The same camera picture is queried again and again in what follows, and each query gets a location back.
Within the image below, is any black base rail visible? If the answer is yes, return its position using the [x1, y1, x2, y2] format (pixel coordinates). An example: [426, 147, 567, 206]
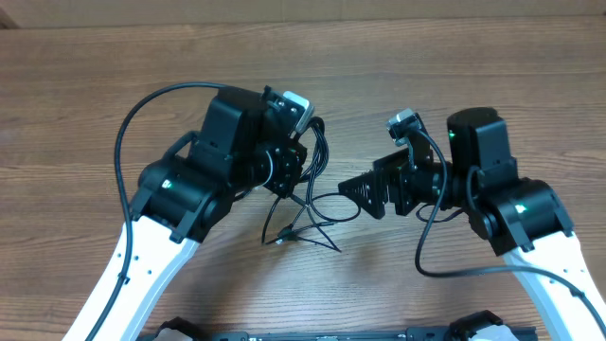
[137, 311, 539, 341]

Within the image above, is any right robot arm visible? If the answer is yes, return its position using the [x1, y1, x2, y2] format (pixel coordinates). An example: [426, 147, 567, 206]
[338, 107, 605, 340]

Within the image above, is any braided cable silver plug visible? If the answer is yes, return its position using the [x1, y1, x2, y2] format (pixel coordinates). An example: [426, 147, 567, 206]
[260, 194, 341, 252]

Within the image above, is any thin black USB cable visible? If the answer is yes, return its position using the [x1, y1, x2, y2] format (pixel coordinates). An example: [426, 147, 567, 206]
[302, 191, 362, 253]

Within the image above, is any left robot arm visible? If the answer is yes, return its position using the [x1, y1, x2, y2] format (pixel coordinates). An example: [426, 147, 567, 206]
[65, 84, 314, 340]

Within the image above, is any thick black USB cable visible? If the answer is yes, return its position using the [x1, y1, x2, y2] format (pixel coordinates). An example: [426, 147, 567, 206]
[291, 116, 330, 209]

